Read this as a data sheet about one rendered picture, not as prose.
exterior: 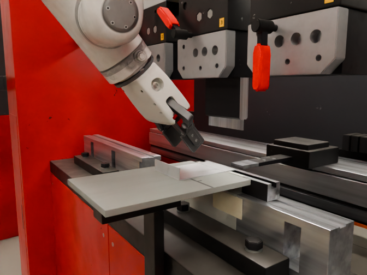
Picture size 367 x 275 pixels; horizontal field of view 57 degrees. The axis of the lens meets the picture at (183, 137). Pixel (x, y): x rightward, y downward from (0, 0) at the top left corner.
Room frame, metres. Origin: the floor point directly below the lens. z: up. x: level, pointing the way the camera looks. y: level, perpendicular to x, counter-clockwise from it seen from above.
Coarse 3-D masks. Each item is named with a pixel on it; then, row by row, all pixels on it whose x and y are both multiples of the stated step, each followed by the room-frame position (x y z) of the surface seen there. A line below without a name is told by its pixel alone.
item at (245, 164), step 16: (272, 144) 0.79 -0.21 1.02; (288, 144) 0.75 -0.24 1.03; (304, 144) 0.72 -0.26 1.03; (320, 144) 0.73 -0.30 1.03; (256, 160) 0.69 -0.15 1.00; (272, 160) 0.69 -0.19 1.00; (288, 160) 0.72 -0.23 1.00; (304, 160) 0.70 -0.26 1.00; (320, 160) 0.71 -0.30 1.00; (336, 160) 0.75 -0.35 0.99
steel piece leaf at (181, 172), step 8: (160, 168) 0.61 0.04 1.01; (168, 168) 0.58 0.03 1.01; (176, 168) 0.56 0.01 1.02; (184, 168) 0.63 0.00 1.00; (192, 168) 0.63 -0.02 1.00; (200, 168) 0.63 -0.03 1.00; (208, 168) 0.63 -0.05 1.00; (176, 176) 0.56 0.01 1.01; (184, 176) 0.57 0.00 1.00; (192, 176) 0.57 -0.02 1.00; (200, 176) 0.58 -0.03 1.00
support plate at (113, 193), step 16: (96, 176) 0.58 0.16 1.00; (112, 176) 0.58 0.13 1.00; (128, 176) 0.58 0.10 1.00; (144, 176) 0.58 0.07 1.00; (160, 176) 0.58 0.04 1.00; (208, 176) 0.58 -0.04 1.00; (224, 176) 0.58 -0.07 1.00; (240, 176) 0.58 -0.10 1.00; (80, 192) 0.50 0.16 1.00; (96, 192) 0.49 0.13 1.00; (112, 192) 0.49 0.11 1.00; (128, 192) 0.49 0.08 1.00; (144, 192) 0.49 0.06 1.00; (160, 192) 0.49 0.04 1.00; (176, 192) 0.49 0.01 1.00; (192, 192) 0.49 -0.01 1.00; (208, 192) 0.51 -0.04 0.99; (96, 208) 0.44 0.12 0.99; (112, 208) 0.42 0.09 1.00; (128, 208) 0.43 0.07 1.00; (144, 208) 0.45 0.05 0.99
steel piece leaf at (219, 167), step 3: (201, 162) 0.68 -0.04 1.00; (204, 162) 0.68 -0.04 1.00; (207, 162) 0.68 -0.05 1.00; (210, 162) 0.68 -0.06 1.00; (207, 165) 0.66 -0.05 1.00; (210, 165) 0.66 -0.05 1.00; (213, 165) 0.66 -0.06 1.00; (216, 165) 0.66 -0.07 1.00; (219, 165) 0.66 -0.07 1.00; (222, 165) 0.66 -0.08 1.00; (216, 168) 0.63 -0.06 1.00; (219, 168) 0.63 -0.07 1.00; (222, 168) 0.63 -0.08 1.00; (225, 168) 0.63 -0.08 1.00; (228, 168) 0.63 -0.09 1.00; (231, 168) 0.63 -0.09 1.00; (225, 171) 0.61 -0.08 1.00
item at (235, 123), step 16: (208, 80) 0.67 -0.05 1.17; (224, 80) 0.63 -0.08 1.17; (240, 80) 0.60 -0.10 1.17; (208, 96) 0.67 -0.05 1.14; (224, 96) 0.63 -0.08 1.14; (240, 96) 0.60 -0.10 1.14; (208, 112) 0.67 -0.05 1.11; (224, 112) 0.63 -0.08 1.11; (240, 112) 0.60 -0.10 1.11; (240, 128) 0.61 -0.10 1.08
